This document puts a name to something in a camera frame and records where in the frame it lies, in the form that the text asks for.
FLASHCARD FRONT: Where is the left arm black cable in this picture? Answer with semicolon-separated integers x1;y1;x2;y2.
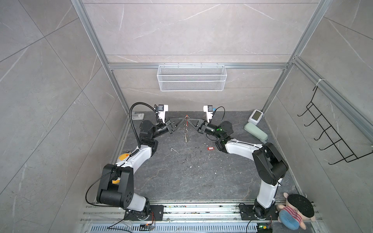
129;101;156;149

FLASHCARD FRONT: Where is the grey key organizer red handle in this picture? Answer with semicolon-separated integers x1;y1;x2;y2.
183;115;189;142

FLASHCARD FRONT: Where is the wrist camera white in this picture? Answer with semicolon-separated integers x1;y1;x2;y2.
203;105;215;123
154;104;169;123

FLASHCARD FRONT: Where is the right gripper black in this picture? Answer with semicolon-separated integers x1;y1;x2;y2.
188;118;223;141

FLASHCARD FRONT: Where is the white corner bracket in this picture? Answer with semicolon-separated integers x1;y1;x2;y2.
131;113;145;121

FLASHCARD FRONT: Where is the white wire mesh basket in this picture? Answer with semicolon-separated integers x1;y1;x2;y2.
157;65;227;92

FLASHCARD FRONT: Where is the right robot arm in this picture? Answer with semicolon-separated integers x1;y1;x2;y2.
187;118;288;220

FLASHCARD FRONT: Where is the white digital timer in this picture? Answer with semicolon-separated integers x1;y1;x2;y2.
248;110;263;125

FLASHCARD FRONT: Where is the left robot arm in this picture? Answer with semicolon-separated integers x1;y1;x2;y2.
96;117;185;220

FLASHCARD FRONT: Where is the black wire hook rack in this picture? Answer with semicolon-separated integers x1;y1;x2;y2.
297;87;373;165

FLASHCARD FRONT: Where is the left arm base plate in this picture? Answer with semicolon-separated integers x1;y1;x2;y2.
124;205;165;221

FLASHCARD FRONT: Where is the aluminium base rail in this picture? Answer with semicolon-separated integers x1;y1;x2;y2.
78;199;324;233

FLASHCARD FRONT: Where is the boy plush doll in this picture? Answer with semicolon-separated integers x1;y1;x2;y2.
277;192;316;230

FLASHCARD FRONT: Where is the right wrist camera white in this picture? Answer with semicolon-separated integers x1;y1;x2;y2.
203;105;215;123

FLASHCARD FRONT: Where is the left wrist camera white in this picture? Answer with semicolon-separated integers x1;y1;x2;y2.
154;104;169;123

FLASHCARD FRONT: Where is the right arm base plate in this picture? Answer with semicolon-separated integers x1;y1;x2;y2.
238;203;278;220

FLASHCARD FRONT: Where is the yellow plush toy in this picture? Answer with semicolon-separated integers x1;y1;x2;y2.
112;152;130;184

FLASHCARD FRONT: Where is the green eyeglass case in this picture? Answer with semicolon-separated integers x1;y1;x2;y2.
244;122;268;144

